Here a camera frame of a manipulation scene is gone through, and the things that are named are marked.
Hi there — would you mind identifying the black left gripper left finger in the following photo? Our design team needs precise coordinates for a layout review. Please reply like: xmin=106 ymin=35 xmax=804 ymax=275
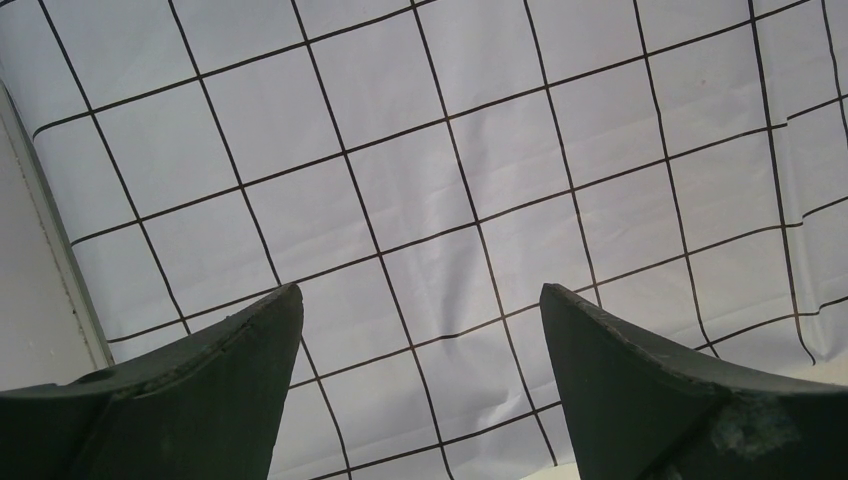
xmin=1 ymin=284 xmax=304 ymax=479

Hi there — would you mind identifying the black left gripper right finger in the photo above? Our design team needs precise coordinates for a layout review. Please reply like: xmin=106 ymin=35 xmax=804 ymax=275
xmin=540 ymin=283 xmax=847 ymax=479

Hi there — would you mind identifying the white checked tablecloth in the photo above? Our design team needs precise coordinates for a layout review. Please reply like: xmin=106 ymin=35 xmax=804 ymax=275
xmin=1 ymin=1 xmax=847 ymax=479

